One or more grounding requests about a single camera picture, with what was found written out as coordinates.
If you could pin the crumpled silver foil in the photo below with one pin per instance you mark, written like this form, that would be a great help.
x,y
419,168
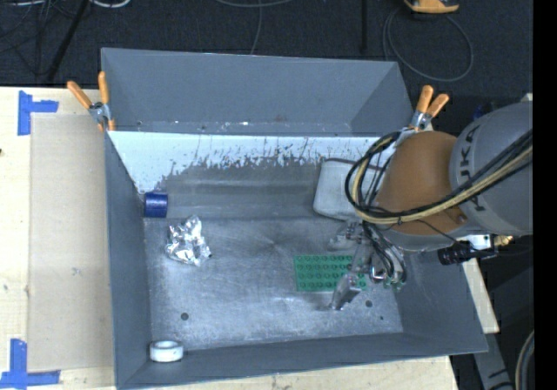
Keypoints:
x,y
187,242

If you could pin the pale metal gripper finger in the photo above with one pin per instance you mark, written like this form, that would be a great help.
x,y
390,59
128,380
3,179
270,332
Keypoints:
x,y
340,292
351,294

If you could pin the grey metal bin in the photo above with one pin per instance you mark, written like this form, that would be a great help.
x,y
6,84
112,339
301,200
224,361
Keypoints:
x,y
243,292

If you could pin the white tape roll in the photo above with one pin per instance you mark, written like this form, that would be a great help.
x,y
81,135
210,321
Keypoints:
x,y
166,351

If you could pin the black cylinder on white bracket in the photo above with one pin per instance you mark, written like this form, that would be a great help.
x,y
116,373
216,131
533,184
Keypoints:
x,y
462,251

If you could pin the blue small cylinder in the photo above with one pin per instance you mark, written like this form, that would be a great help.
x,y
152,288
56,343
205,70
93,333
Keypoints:
x,y
156,204

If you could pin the green studded flat plate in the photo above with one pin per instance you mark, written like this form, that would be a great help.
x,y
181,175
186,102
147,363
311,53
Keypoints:
x,y
317,273

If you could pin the white rectangular sponge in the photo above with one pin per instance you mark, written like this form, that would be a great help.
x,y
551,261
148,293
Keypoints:
x,y
333,188

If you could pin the pale wood flat board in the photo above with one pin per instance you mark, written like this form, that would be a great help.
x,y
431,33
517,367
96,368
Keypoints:
x,y
65,249

